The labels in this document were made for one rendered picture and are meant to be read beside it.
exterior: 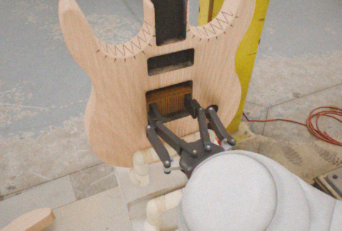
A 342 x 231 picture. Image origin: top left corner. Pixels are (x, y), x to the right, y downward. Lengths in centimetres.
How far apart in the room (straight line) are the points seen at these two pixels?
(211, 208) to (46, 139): 225
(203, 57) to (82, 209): 57
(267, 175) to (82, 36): 34
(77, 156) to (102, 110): 169
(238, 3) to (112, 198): 64
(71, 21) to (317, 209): 37
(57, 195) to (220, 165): 82
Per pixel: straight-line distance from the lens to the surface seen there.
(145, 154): 65
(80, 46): 48
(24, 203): 103
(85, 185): 209
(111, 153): 65
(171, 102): 60
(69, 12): 45
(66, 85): 284
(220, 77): 62
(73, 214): 93
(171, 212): 79
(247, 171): 22
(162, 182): 73
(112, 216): 90
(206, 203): 22
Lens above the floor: 173
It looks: 44 degrees down
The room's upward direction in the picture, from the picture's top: straight up
